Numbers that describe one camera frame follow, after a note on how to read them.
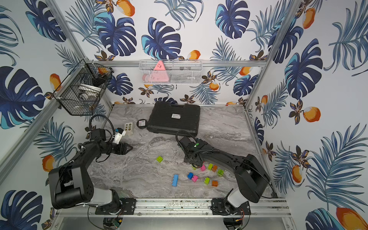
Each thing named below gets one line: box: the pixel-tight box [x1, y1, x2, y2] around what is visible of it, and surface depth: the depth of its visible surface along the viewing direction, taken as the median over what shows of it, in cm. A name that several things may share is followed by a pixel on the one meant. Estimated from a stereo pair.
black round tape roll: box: [136, 118, 148, 129], surface depth 109 cm
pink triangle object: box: [150, 60, 170, 83], surface depth 92 cm
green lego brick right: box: [217, 168, 225, 177], surface depth 87 cm
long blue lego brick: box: [171, 174, 179, 187], surface depth 83 cm
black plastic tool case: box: [146, 101, 201, 137], surface depth 105 cm
